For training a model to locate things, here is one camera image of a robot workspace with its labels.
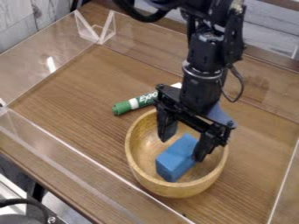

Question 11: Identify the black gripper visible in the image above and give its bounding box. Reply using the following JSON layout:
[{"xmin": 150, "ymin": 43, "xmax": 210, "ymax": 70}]
[{"xmin": 153, "ymin": 62, "xmax": 236, "ymax": 162}]

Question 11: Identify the black metal table leg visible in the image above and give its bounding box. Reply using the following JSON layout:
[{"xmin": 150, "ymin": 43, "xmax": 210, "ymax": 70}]
[{"xmin": 31, "ymin": 183, "xmax": 45, "ymax": 202}]

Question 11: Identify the black cable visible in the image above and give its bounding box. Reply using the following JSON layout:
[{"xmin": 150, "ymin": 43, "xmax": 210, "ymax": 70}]
[{"xmin": 0, "ymin": 197, "xmax": 47, "ymax": 224}]

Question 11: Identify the green Expo marker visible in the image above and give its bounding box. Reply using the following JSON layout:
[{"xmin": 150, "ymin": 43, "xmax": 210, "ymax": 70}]
[{"xmin": 110, "ymin": 81, "xmax": 182, "ymax": 116}]

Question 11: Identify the blue foam block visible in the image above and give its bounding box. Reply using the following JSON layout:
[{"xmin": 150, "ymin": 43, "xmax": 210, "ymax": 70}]
[{"xmin": 154, "ymin": 134, "xmax": 197, "ymax": 182}]

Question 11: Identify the brown wooden bowl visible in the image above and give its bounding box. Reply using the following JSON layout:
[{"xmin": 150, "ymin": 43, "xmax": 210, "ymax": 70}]
[{"xmin": 125, "ymin": 109, "xmax": 229, "ymax": 199}]

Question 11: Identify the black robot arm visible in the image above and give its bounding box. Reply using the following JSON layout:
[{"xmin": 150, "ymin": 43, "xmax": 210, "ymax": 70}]
[{"xmin": 112, "ymin": 0, "xmax": 246, "ymax": 162}]

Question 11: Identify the clear acrylic barrier wall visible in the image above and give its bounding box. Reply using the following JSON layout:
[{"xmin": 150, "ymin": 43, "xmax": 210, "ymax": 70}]
[{"xmin": 0, "ymin": 99, "xmax": 194, "ymax": 224}]

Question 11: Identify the clear acrylic corner bracket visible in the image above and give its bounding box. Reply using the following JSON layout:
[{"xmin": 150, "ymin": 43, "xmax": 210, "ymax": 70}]
[{"xmin": 73, "ymin": 10, "xmax": 116, "ymax": 46}]

